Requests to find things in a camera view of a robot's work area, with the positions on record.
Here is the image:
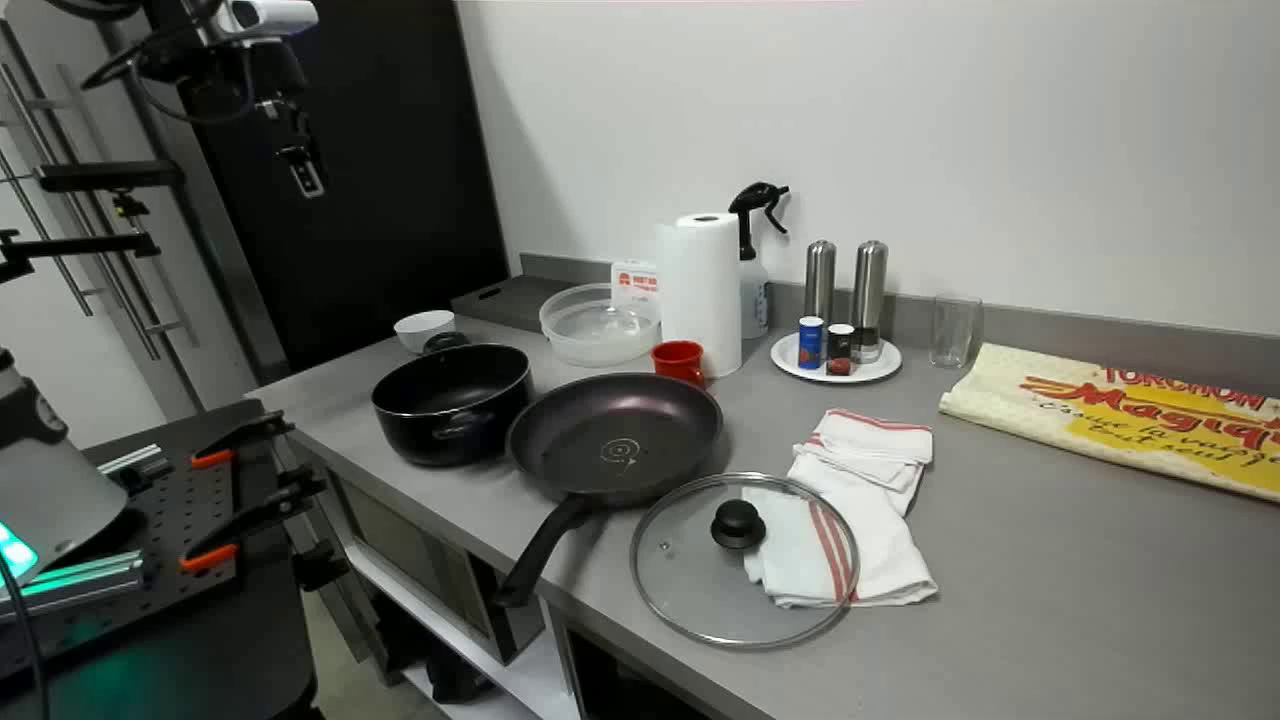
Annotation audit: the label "glass pan lid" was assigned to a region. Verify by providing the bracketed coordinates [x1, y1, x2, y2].
[630, 469, 865, 654]

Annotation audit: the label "red mug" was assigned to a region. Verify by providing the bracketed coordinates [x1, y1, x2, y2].
[650, 339, 709, 393]

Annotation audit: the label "clear drinking glass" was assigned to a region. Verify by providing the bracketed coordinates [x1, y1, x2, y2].
[928, 290, 990, 372]

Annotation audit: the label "small white plate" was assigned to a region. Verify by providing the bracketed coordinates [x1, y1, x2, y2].
[768, 328, 907, 386]

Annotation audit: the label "black cooking pot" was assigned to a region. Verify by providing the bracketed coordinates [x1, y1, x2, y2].
[370, 339, 537, 470]

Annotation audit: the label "dark spice jar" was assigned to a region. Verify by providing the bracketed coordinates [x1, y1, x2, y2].
[825, 320, 862, 380]

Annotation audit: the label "white red-striped dish towel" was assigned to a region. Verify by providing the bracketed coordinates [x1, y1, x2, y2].
[742, 403, 941, 612]

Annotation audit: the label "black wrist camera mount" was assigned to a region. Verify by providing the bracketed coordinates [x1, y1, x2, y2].
[136, 29, 263, 116]

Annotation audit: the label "silver aluminium rails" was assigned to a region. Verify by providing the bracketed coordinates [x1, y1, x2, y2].
[0, 545, 154, 614]

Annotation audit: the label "small white bowl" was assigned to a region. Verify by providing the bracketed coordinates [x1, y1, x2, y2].
[391, 309, 460, 356]

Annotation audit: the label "black perforated robot table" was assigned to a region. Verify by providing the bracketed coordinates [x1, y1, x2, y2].
[0, 395, 332, 720]

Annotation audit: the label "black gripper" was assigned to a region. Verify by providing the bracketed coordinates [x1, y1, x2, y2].
[248, 77, 332, 203]

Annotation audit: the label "blue spice jar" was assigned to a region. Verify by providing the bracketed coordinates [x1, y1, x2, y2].
[796, 310, 834, 372]

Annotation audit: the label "black tray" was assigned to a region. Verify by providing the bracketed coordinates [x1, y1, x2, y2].
[450, 272, 579, 336]

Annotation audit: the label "black orange-tipped clamp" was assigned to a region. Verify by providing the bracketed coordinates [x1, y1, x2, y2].
[176, 469, 329, 579]
[190, 408, 298, 470]

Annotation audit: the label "long black camera stand arm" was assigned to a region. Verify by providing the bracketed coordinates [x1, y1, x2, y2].
[0, 228, 159, 286]

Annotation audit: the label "tall dark cabinet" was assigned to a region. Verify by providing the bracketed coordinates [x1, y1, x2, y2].
[176, 0, 511, 376]

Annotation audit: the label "clear plastic bowl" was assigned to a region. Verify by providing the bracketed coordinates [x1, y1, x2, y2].
[537, 281, 666, 372]

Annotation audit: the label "spray bottle with black trigger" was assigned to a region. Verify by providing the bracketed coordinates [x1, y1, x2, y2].
[723, 179, 791, 342]

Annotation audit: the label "short black camera stand bar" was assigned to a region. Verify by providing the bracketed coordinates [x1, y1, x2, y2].
[35, 155, 190, 196]

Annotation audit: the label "yellow printed cloth bag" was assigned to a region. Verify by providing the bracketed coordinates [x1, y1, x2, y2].
[935, 339, 1280, 506]

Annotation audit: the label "white card with red print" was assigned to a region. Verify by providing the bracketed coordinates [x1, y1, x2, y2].
[610, 257, 667, 314]

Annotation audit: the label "white paper towel roll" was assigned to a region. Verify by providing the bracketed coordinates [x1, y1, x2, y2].
[656, 207, 749, 380]

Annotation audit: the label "dark nonstick frying pan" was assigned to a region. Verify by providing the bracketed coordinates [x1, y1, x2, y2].
[488, 372, 729, 612]

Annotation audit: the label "steel spice grinder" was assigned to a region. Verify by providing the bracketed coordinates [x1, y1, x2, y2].
[849, 235, 893, 342]
[802, 235, 840, 328]

